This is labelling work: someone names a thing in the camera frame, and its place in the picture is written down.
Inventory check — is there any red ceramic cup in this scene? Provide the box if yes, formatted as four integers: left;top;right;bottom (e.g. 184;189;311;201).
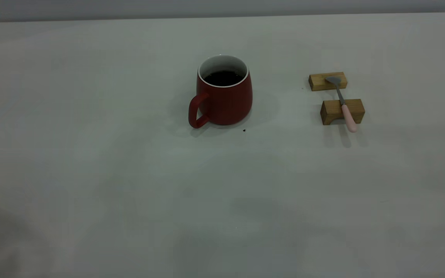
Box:
188;54;253;129

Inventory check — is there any pink handled metal spoon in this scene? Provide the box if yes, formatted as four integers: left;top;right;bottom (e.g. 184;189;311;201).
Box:
325;76;358;133

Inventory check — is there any dark coffee liquid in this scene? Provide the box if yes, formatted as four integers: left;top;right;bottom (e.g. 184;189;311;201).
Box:
204;71;245;86

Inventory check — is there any flat wooden block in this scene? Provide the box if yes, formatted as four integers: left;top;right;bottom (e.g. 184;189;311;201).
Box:
309;72;348;92

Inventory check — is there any arched wooden block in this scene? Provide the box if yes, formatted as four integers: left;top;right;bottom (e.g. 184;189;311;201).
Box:
320;99;365;125

